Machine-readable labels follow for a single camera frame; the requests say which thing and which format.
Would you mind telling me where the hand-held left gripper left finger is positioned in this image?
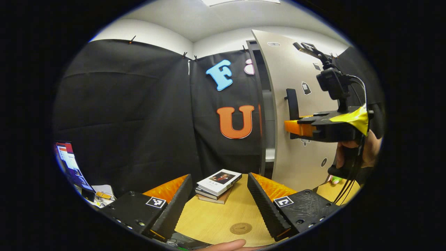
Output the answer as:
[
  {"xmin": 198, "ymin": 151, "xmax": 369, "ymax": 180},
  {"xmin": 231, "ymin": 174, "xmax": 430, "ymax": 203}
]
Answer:
[{"xmin": 101, "ymin": 174, "xmax": 193, "ymax": 241}]

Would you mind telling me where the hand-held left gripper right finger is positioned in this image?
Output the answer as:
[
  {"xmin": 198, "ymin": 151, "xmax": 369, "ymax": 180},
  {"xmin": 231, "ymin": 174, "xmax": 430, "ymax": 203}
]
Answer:
[{"xmin": 247, "ymin": 173, "xmax": 340, "ymax": 242}]

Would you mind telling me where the black cabinet door handle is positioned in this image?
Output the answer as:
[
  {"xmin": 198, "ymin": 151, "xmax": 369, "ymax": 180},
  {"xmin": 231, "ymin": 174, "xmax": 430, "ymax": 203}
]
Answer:
[{"xmin": 284, "ymin": 88, "xmax": 301, "ymax": 140}]

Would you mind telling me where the round brown coaster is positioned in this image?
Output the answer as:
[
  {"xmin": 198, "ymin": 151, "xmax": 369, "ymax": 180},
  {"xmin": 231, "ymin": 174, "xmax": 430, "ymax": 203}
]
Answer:
[{"xmin": 230, "ymin": 222, "xmax": 253, "ymax": 235}]

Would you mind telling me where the grey cabinet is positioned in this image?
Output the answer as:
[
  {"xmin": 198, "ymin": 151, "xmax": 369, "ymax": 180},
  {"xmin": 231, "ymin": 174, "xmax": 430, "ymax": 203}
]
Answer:
[{"xmin": 246, "ymin": 40, "xmax": 277, "ymax": 178}]

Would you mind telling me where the beige cabinet door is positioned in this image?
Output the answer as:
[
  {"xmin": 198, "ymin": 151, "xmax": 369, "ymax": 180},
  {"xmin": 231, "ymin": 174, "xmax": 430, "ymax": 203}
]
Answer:
[{"xmin": 252, "ymin": 30, "xmax": 349, "ymax": 191}]

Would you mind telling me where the dark thin book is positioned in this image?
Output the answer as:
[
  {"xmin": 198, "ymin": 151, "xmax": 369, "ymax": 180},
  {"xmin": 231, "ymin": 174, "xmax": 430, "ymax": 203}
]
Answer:
[{"xmin": 194, "ymin": 187, "xmax": 219, "ymax": 201}]

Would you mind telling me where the brown book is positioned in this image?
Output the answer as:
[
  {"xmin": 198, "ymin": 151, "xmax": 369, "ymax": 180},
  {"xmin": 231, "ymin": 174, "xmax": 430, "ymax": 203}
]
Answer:
[{"xmin": 198, "ymin": 188, "xmax": 233, "ymax": 205}]

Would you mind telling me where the white book with portrait cover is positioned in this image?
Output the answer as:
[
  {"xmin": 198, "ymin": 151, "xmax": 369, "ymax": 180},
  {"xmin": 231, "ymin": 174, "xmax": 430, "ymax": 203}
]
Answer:
[{"xmin": 196, "ymin": 169, "xmax": 243, "ymax": 196}]

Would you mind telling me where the black backdrop cloth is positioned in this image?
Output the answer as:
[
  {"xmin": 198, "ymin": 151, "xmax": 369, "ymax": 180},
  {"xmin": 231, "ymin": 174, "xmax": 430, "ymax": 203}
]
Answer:
[{"xmin": 52, "ymin": 38, "xmax": 385, "ymax": 199}]

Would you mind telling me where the computer monitor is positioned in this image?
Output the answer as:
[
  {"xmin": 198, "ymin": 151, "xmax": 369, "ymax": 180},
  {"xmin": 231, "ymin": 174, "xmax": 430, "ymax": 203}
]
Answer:
[{"xmin": 54, "ymin": 141, "xmax": 95, "ymax": 193}]

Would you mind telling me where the black cable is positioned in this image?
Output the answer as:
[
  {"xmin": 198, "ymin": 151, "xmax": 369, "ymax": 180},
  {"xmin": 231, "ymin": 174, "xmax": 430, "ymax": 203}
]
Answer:
[{"xmin": 334, "ymin": 74, "xmax": 368, "ymax": 204}]

